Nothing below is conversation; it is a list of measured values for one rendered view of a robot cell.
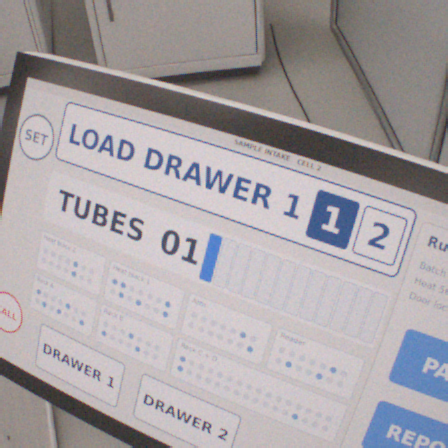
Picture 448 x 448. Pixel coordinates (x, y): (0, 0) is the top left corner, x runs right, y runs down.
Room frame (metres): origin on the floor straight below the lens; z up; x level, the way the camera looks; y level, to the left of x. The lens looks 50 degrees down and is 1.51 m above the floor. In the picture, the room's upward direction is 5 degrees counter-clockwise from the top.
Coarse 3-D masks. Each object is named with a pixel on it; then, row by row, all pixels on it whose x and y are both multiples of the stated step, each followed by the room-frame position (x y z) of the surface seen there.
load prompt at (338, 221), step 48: (96, 144) 0.39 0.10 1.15; (144, 144) 0.38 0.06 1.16; (192, 144) 0.36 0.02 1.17; (192, 192) 0.34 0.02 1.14; (240, 192) 0.33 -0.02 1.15; (288, 192) 0.32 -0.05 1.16; (336, 192) 0.30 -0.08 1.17; (288, 240) 0.29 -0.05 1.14; (336, 240) 0.28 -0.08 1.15; (384, 240) 0.27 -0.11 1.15
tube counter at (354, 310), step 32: (192, 224) 0.32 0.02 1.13; (160, 256) 0.32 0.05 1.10; (192, 256) 0.31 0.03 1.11; (224, 256) 0.30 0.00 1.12; (256, 256) 0.29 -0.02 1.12; (288, 256) 0.28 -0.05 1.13; (224, 288) 0.28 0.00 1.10; (256, 288) 0.28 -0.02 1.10; (288, 288) 0.27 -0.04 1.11; (320, 288) 0.26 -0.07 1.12; (352, 288) 0.25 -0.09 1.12; (320, 320) 0.24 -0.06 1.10; (352, 320) 0.24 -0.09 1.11
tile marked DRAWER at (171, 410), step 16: (144, 384) 0.25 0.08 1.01; (160, 384) 0.24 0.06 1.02; (144, 400) 0.24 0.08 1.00; (160, 400) 0.23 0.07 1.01; (176, 400) 0.23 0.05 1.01; (192, 400) 0.23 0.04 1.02; (144, 416) 0.23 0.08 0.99; (160, 416) 0.22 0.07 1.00; (176, 416) 0.22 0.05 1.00; (192, 416) 0.22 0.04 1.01; (208, 416) 0.21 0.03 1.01; (224, 416) 0.21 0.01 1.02; (240, 416) 0.21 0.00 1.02; (176, 432) 0.21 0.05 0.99; (192, 432) 0.21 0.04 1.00; (208, 432) 0.20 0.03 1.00; (224, 432) 0.20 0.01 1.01
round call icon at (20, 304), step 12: (0, 288) 0.35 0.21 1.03; (0, 300) 0.34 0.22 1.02; (12, 300) 0.33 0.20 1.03; (24, 300) 0.33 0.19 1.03; (0, 312) 0.33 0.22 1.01; (12, 312) 0.33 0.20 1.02; (24, 312) 0.32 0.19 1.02; (0, 324) 0.32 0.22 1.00; (12, 324) 0.32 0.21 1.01; (12, 336) 0.31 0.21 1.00
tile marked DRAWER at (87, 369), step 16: (48, 336) 0.30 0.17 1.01; (64, 336) 0.30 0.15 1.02; (48, 352) 0.29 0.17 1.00; (64, 352) 0.29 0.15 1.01; (80, 352) 0.28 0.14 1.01; (96, 352) 0.28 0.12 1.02; (48, 368) 0.28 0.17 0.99; (64, 368) 0.28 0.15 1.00; (80, 368) 0.27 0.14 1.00; (96, 368) 0.27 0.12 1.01; (112, 368) 0.26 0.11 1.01; (80, 384) 0.26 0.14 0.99; (96, 384) 0.26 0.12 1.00; (112, 384) 0.25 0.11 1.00; (112, 400) 0.24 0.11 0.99
